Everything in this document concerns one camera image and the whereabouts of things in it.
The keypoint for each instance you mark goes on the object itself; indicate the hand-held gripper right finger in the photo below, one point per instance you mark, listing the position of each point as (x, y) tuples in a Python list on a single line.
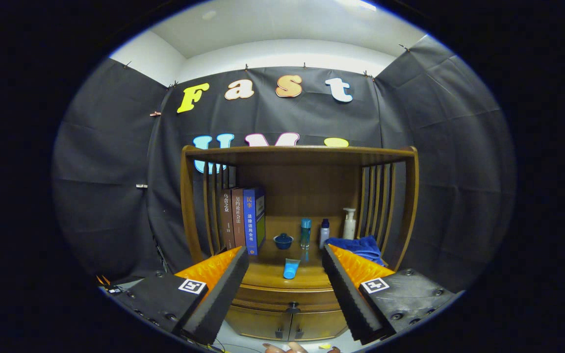
[(351, 299)]

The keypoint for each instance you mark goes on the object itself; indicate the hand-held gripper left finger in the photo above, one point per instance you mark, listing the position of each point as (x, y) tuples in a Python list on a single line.
[(221, 296)]

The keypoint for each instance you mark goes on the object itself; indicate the wooden drawer with dark knob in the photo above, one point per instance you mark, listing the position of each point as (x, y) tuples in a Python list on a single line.
[(272, 296)]

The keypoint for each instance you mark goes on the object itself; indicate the light blue cosmetic tube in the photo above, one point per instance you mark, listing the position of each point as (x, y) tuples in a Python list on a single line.
[(291, 269)]

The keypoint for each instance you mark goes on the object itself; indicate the wooden cabinet door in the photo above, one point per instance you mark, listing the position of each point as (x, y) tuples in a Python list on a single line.
[(258, 323), (319, 324)]

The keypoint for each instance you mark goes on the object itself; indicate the wooden countertop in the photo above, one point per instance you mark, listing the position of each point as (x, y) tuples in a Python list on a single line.
[(268, 274)]

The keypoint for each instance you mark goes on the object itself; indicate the wooden cabinet with shelf top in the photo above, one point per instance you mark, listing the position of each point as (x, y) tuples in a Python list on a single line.
[(307, 191)]

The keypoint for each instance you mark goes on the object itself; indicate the folded blue towel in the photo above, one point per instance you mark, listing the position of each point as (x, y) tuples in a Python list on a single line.
[(358, 247)]

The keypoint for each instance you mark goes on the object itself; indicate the white bottle with blue cap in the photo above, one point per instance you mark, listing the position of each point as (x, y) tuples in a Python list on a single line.
[(323, 236)]

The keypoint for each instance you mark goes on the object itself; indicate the white pump bottle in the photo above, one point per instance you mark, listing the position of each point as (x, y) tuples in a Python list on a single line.
[(349, 228)]

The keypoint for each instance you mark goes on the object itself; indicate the dark brown book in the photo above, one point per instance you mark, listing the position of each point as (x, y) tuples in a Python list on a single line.
[(226, 220)]

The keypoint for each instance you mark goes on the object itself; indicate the clear bottle with teal cap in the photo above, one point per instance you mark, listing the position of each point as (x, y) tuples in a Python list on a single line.
[(305, 234)]

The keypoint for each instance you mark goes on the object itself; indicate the reddish brown book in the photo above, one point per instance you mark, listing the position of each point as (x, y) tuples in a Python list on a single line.
[(238, 218)]

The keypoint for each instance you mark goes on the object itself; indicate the thick blue book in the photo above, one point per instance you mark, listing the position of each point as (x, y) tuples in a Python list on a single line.
[(252, 220)]

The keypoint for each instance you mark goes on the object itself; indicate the dark blue lidded teacup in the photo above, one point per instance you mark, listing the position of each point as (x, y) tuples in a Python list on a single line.
[(283, 241)]

